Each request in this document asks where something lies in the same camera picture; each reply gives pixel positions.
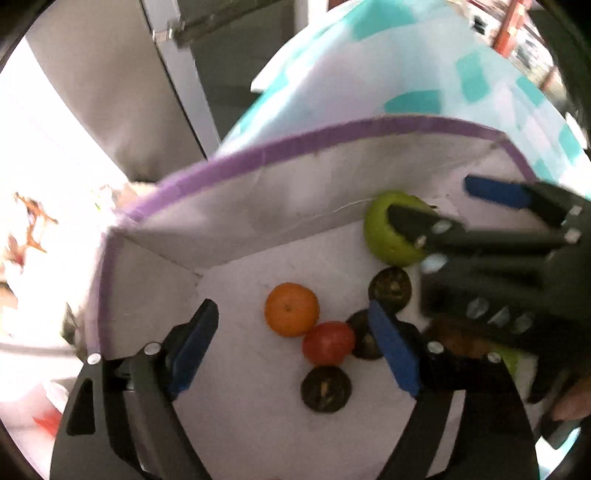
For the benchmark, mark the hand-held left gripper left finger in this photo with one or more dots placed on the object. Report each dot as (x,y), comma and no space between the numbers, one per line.
(191,350)

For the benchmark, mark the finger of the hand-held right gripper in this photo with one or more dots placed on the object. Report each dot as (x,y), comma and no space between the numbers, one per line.
(498,191)
(480,277)

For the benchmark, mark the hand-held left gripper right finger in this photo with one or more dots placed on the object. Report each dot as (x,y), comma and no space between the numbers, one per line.
(395,350)

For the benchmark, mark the orange mandarin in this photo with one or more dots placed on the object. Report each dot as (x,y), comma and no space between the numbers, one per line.
(292,309)
(457,339)

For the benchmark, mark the dark brown water chestnut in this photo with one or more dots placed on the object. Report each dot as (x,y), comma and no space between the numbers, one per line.
(390,287)
(362,339)
(326,390)

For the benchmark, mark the green apple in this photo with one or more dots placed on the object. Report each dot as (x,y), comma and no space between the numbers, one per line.
(379,233)

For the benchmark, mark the white fabric box purple trim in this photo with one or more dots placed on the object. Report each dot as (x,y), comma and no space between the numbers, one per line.
(286,184)

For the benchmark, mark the person's right hand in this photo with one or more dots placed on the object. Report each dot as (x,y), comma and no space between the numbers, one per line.
(575,399)

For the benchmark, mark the red tomato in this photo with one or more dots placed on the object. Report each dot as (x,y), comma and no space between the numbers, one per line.
(328,344)

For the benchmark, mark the green citrus fruit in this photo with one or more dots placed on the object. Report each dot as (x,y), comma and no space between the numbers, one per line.
(511,362)

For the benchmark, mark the teal white checkered tablecloth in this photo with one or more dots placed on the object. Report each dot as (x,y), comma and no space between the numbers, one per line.
(415,60)

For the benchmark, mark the red rack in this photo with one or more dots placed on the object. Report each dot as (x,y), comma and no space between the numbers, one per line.
(512,23)

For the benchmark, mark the grey cabinet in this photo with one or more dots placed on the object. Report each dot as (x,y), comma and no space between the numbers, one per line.
(115,92)

